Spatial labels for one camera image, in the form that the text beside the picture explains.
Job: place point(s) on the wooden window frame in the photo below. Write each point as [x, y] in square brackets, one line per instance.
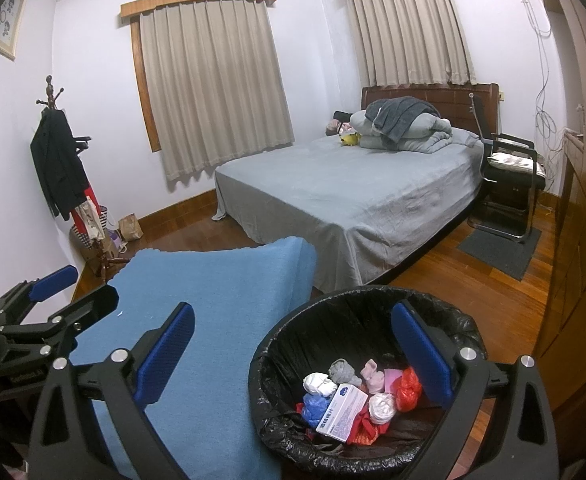
[145, 100]

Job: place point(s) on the black metal chair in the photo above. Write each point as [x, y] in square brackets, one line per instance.
[508, 195]

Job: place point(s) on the pink face mask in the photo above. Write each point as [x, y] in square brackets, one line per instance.
[392, 379]

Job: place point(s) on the small purple bag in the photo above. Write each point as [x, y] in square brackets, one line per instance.
[115, 239]

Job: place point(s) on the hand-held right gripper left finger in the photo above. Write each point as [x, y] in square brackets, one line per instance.
[170, 350]

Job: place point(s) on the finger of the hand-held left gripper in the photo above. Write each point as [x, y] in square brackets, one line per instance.
[93, 307]
[55, 282]

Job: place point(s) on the trash bin with black bag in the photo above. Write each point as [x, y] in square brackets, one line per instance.
[283, 360]

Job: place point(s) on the narrow beige curtain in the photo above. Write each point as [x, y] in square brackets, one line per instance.
[408, 30]

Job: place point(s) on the red packet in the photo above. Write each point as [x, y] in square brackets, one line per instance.
[365, 432]

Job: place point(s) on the grey floor mat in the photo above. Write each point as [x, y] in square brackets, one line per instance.
[503, 255]

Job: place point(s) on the pale pink sock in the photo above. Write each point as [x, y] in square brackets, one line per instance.
[373, 374]

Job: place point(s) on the wooden coat rack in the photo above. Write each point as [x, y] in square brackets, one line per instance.
[49, 90]

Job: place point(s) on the red garment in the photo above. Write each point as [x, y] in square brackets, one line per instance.
[79, 220]

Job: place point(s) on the bed with grey sheet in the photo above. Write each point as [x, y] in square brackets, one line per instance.
[348, 195]

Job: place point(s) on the black pillow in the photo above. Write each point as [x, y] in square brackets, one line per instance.
[343, 115]

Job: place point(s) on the pale chair cushion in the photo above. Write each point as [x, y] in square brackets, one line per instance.
[510, 161]

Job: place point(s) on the blue scalloped table cloth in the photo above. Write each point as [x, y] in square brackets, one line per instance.
[223, 280]

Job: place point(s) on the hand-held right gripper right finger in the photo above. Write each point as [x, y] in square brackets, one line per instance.
[423, 355]

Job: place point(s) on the white box with blue label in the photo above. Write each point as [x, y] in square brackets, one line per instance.
[343, 410]

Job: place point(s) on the brown paper bag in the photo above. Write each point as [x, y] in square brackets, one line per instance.
[132, 229]

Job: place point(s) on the long wooden curtain valance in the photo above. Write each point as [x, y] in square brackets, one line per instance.
[198, 1]

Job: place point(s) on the wide beige curtain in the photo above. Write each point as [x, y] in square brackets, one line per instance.
[213, 90]

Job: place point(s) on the grey folded quilt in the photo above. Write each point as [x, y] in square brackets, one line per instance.
[423, 135]

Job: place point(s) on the beige cloth bag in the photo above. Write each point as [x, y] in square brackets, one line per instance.
[91, 220]

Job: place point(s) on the blue plastic bag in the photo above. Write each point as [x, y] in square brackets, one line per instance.
[315, 406]

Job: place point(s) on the pink doll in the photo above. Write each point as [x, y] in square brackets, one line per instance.
[334, 127]

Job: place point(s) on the grey sock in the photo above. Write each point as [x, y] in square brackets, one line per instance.
[343, 371]

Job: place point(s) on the striped tote bag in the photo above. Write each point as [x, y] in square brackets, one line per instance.
[80, 239]

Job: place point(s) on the yellow plush toy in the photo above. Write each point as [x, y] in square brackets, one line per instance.
[349, 138]

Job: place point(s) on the red plastic bag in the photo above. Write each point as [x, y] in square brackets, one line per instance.
[404, 390]

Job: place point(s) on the brown wooden headboard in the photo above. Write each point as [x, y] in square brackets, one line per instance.
[458, 100]

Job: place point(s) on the dark grey garment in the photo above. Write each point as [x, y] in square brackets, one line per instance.
[403, 110]

